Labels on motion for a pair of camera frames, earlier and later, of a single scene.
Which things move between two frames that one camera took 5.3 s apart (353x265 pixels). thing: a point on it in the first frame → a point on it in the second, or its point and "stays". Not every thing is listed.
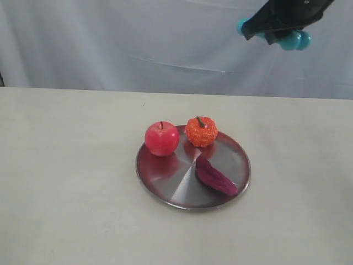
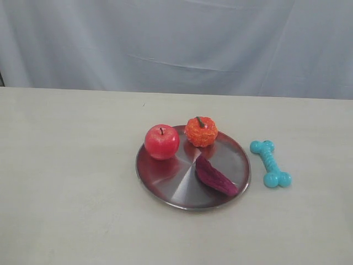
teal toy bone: (294, 40) → (273, 178)
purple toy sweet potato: (207, 173) stays
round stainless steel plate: (171, 179) stays
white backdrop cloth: (177, 46) stays
